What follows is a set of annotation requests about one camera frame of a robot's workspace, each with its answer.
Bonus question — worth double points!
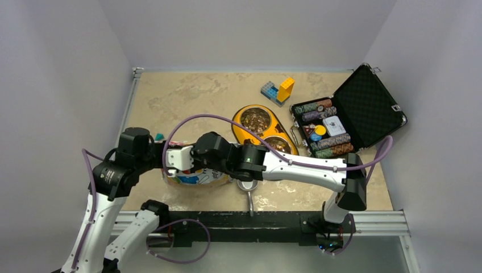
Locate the pet food bag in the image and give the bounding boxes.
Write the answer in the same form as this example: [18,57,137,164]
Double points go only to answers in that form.
[161,140,234,187]

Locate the silver metal food scoop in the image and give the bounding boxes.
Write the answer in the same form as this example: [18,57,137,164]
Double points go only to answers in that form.
[237,180,259,217]

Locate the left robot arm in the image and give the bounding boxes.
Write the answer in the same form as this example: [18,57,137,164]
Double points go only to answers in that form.
[58,127,170,272]

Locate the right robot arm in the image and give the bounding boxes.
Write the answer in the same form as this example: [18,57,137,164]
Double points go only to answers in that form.
[161,132,367,231]

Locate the yellow double pet bowl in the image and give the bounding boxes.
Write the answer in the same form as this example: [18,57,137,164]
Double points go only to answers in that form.
[232,105,299,155]

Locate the toy brick stack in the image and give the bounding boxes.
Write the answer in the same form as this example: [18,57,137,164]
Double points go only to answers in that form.
[260,77,296,107]

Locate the yellow round chip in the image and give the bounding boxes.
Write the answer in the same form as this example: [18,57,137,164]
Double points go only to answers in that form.
[314,125,326,136]

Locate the white playing card box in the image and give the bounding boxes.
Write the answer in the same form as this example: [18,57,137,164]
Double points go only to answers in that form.
[322,116,346,137]

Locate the black poker chip case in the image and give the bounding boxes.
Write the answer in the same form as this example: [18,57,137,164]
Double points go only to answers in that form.
[289,63,408,159]

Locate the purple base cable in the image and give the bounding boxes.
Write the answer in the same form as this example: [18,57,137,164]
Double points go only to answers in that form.
[146,218,211,264]

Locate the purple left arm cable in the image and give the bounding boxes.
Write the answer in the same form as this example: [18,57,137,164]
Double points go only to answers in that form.
[70,148,104,271]

